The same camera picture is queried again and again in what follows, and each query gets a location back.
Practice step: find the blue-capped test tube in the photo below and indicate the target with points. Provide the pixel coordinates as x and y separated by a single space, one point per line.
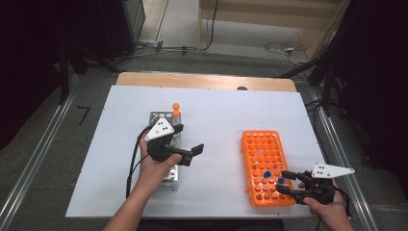
267 174
281 180

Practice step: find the wooden table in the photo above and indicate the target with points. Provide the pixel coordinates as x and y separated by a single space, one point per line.
192 80

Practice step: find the person's left hand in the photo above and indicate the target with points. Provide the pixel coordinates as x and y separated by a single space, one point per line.
154 173

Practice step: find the metal test tube rack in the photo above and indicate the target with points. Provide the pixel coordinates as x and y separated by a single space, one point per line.
171 179

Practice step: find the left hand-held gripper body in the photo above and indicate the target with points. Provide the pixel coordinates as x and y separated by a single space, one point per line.
158 130

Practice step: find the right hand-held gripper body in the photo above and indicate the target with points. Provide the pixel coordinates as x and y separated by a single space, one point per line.
327 170

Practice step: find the person's right hand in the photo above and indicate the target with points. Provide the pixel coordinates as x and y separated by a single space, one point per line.
330 211

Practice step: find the black stand legs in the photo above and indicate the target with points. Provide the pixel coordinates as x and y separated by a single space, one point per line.
327 86
64 70

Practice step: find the person's dark clothing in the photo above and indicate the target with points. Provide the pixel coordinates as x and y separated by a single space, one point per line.
205 225

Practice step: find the orange test tube rack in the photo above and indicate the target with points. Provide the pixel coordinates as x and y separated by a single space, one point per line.
260 144

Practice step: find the metal floor rail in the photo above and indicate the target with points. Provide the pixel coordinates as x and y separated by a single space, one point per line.
35 160
362 199

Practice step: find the dark curtain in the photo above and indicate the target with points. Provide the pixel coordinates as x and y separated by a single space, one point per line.
378 80
29 57

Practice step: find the wooden platform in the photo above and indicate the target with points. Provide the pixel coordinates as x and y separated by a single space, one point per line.
256 12

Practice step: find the white table board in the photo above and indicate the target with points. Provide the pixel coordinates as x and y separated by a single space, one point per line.
208 106

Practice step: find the orange-capped test tube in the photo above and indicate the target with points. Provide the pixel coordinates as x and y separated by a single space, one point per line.
176 106
176 113

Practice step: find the black cabinet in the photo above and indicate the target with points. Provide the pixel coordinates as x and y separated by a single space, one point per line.
122 25

